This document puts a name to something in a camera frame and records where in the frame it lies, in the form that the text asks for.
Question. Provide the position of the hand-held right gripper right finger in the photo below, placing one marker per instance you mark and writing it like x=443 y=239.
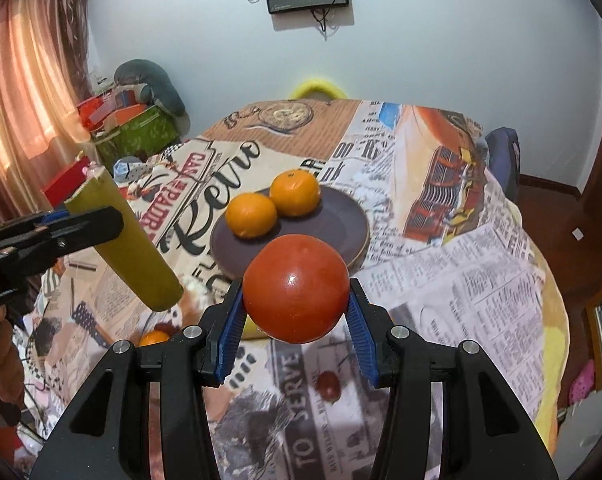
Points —
x=361 y=342

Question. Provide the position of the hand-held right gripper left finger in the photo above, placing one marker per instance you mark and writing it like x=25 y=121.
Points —
x=231 y=332

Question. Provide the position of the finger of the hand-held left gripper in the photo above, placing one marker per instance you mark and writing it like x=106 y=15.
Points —
x=86 y=230
x=21 y=225

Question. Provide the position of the red tomato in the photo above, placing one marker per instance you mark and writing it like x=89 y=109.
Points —
x=296 y=287

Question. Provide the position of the dark brown plate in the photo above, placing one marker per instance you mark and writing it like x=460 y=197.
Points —
x=331 y=222

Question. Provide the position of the person's left hand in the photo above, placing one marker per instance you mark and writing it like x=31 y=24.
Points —
x=1 y=365

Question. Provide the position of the pale green corn cob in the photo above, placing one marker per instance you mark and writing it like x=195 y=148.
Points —
x=255 y=329

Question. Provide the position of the red box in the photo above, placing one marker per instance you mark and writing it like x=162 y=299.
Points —
x=63 y=185

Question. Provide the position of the dark red grape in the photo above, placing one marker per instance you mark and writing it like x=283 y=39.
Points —
x=328 y=385

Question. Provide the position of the small red jujube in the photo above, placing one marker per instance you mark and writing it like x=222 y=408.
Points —
x=165 y=328

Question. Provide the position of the small orange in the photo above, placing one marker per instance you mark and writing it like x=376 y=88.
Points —
x=152 y=338

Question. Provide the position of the green storage box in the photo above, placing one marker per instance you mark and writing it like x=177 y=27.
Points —
x=141 y=135

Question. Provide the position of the red gift bag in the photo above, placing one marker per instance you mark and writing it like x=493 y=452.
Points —
x=93 y=112

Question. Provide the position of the large orange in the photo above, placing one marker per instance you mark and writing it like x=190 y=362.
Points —
x=251 y=215
x=295 y=192

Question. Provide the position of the orange box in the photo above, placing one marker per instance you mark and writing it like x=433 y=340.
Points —
x=128 y=115

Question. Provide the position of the printed newspaper tablecloth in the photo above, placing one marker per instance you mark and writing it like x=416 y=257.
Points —
x=481 y=285

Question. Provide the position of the pink brown curtain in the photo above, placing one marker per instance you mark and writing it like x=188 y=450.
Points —
x=26 y=85

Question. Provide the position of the grey pillow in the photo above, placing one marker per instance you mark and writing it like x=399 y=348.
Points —
x=151 y=77

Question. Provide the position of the yellow blanket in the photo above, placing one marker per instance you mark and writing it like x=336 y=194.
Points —
x=556 y=340

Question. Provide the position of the pink slippers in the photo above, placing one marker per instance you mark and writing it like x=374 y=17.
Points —
x=581 y=382

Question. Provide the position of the yellow foam chair back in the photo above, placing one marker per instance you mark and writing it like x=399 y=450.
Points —
x=316 y=85

